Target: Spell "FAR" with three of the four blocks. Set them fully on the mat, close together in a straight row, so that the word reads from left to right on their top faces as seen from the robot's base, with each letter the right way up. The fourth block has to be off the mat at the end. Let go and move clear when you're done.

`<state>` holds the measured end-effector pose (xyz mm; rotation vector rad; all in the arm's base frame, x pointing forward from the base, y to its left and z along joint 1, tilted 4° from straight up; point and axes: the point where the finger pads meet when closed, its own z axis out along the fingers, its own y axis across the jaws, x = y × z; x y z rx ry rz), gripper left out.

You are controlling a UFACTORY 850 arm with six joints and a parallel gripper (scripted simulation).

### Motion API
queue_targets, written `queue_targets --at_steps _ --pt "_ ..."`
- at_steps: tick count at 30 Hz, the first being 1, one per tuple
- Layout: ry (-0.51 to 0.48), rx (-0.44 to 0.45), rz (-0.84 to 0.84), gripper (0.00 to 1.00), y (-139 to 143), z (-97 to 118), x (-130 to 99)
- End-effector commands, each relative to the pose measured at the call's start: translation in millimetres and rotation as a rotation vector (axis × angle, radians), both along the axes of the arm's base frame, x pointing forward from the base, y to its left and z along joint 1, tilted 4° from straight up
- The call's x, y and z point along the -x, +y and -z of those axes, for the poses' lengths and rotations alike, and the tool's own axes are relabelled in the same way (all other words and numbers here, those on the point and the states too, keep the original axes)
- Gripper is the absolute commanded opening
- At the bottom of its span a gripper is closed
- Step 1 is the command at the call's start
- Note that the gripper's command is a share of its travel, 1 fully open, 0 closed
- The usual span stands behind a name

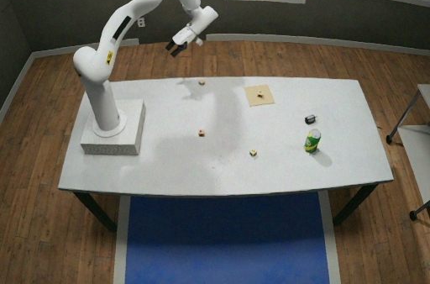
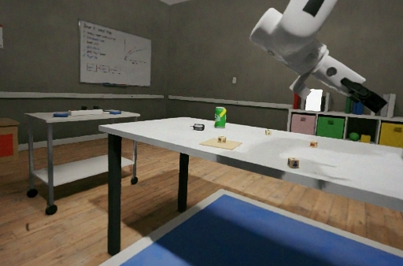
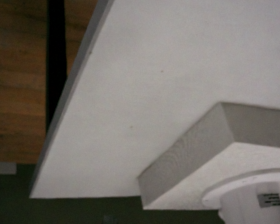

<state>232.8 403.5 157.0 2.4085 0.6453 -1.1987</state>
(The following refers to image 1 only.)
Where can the green and yellow drink can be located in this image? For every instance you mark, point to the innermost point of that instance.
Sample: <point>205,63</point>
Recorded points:
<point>312,140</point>

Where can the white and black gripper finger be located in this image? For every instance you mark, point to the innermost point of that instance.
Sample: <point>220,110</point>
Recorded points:
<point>178,50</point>
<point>170,45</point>

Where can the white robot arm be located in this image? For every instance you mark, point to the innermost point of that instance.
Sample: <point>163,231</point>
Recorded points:
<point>93,68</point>

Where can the tan square mat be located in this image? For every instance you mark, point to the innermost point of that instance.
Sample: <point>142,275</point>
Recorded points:
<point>252,93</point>

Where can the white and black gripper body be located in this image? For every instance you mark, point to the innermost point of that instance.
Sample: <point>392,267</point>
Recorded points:
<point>184,35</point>

